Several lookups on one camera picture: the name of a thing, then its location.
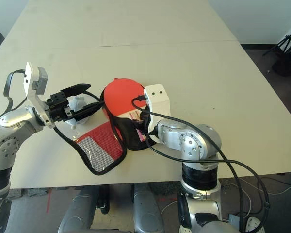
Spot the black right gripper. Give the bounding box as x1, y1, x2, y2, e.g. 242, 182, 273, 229
134, 114, 150, 133

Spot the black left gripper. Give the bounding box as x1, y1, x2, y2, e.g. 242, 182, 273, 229
46, 83, 105, 123

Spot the grey plush zipper charm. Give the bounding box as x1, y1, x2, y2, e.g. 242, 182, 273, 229
66, 96, 90, 129

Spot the red and black paddle case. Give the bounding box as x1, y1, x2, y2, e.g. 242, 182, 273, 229
53, 77, 158, 176

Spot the grey right robot leg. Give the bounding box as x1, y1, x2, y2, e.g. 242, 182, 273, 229
133, 183, 165, 233

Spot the grey robot leg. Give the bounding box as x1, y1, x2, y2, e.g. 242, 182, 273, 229
58, 185, 110, 233
133, 183, 165, 233

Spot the grey left robot leg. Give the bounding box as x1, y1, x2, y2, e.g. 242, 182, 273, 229
58, 185, 110, 233

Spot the grey floor box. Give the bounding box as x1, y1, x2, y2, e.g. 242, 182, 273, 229
227, 213, 243, 228

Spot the black bag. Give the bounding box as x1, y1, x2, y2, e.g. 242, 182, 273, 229
271, 52, 291, 77

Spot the black tripod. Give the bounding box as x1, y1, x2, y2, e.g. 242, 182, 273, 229
261, 24, 291, 56

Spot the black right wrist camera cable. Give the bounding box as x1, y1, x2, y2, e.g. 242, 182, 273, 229
131, 96, 270, 233

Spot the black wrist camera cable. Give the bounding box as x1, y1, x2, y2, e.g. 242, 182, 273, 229
131, 96, 270, 233
2, 69, 27, 110

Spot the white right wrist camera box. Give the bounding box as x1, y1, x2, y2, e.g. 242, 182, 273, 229
143, 84, 172, 134

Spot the black left wrist camera cable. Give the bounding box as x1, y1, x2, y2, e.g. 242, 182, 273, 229
2, 69, 27, 110

